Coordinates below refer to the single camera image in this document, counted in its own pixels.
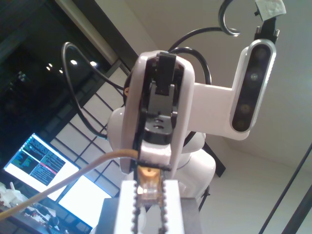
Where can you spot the black metal pole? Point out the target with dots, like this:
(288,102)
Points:
(303,214)
(285,192)

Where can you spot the computer monitor white screen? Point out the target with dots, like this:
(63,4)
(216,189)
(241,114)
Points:
(83,202)

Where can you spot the gripper camera bar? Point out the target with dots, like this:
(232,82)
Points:
(214,109)

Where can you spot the computer monitor with text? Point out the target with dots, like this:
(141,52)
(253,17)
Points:
(36,158)

